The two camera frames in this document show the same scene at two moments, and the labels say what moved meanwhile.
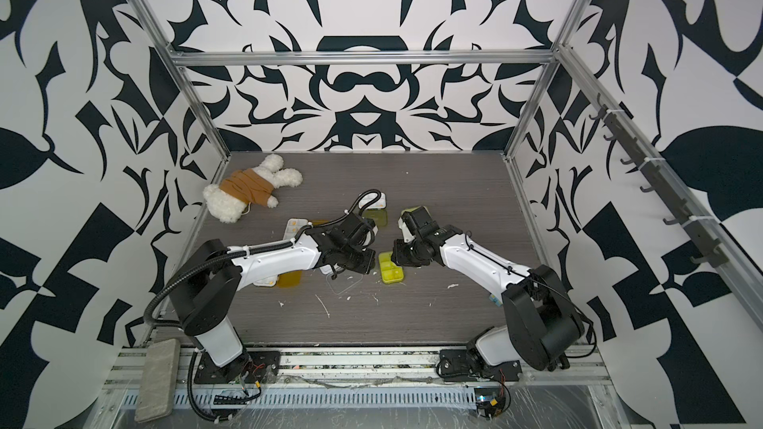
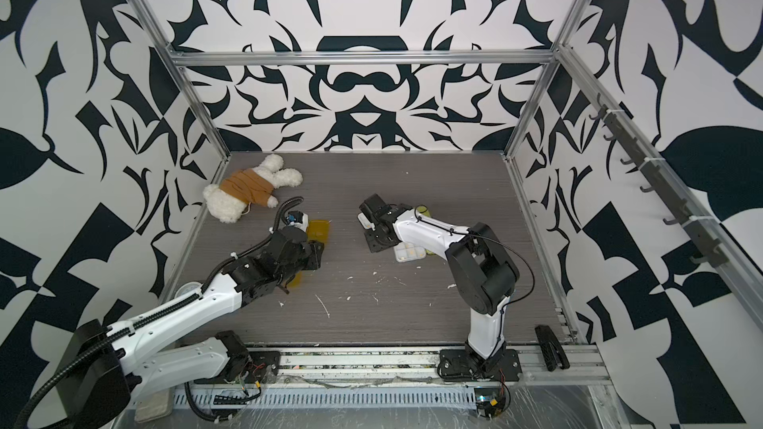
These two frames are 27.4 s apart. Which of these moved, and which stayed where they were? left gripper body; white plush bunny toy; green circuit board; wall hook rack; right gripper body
Moved: right gripper body; left gripper body
Stayed: wall hook rack; white plush bunny toy; green circuit board
